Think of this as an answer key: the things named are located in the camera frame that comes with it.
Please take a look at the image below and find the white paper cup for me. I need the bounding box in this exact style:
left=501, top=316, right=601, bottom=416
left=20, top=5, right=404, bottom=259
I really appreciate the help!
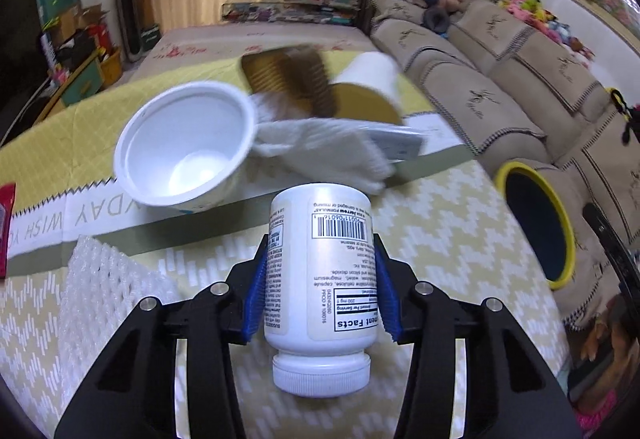
left=331, top=51, right=402, bottom=125

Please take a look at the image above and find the patterned green yellow tablecloth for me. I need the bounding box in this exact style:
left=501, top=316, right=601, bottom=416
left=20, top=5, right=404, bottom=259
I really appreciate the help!
left=1, top=59, right=568, bottom=438

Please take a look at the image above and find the yellow rimmed dark trash bin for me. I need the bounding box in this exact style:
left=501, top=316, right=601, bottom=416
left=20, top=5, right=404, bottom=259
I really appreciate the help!
left=494, top=161, right=576, bottom=291

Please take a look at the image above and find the white blue tube packet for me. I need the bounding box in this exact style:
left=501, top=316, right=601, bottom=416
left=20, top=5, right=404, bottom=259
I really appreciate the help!
left=364, top=126, right=423, bottom=162

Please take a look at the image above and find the black tower fan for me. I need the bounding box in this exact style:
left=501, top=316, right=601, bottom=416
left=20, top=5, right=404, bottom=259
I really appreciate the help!
left=115, top=0, right=143, bottom=63

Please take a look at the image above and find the beige sectional sofa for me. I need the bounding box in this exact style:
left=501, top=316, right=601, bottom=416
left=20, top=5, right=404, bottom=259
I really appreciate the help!
left=363, top=0, right=639, bottom=331

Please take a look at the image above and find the white foam net sleeve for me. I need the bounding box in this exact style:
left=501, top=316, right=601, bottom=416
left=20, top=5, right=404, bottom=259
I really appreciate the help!
left=56, top=234, right=184, bottom=370

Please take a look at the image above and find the pile of plush toys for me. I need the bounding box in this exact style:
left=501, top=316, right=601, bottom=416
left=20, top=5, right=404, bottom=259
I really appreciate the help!
left=363, top=0, right=594, bottom=68

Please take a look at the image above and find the floral beige floor rug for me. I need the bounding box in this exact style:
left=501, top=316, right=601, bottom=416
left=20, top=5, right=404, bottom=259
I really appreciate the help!
left=137, top=22, right=375, bottom=76

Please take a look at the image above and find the black flat television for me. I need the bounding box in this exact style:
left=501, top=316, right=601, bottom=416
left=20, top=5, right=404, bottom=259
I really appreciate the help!
left=1, top=0, right=48, bottom=112

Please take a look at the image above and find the white tissue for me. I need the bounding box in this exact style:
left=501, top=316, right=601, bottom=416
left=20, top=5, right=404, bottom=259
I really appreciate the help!
left=250, top=92, right=395, bottom=194

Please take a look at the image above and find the white supplement bottle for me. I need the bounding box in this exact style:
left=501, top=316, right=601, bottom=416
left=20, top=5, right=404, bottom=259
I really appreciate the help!
left=264, top=184, right=378, bottom=398

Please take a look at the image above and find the white plastic bowl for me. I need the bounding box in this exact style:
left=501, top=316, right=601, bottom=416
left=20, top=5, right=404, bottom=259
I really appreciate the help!
left=113, top=81, right=257, bottom=213

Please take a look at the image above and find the low glass shelf with books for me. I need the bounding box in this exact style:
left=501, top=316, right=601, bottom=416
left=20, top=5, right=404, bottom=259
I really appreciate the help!
left=220, top=0, right=359, bottom=26

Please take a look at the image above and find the black yellow monkey plush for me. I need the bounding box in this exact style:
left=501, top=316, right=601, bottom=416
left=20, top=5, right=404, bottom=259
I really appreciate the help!
left=608, top=87, right=640, bottom=146

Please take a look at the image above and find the red fire extinguisher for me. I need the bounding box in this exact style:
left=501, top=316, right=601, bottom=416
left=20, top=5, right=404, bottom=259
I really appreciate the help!
left=86, top=22, right=114, bottom=56

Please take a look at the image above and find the red blue snack box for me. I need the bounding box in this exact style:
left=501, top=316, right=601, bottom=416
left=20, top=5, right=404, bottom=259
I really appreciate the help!
left=0, top=182, right=15, bottom=280

